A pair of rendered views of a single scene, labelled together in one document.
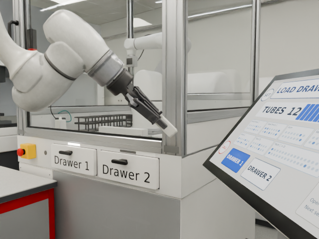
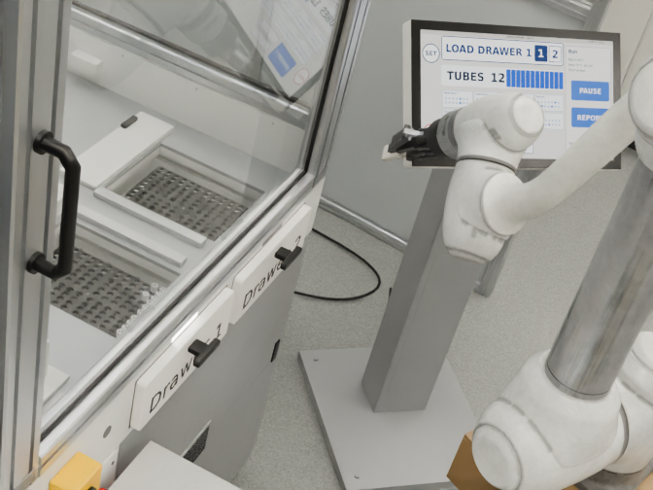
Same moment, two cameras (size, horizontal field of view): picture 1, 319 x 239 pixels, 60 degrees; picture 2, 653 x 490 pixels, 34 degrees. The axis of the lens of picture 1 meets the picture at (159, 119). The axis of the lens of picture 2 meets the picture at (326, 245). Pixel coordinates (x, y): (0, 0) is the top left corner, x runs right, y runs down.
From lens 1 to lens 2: 2.45 m
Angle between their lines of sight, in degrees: 102
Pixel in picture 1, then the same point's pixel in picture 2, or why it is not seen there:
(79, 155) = (207, 331)
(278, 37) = not seen: outside the picture
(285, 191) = (550, 146)
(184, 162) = not seen: hidden behind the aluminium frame
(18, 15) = (50, 106)
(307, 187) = (562, 137)
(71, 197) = (159, 435)
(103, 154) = (250, 277)
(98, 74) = not seen: hidden behind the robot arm
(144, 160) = (299, 223)
